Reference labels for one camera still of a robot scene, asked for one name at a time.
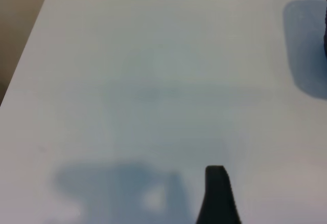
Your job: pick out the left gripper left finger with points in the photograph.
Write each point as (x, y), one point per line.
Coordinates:
(209, 201)

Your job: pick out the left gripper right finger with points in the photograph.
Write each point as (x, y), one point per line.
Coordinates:
(226, 201)

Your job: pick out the dark brown woven basket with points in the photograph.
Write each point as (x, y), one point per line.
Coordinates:
(325, 17)

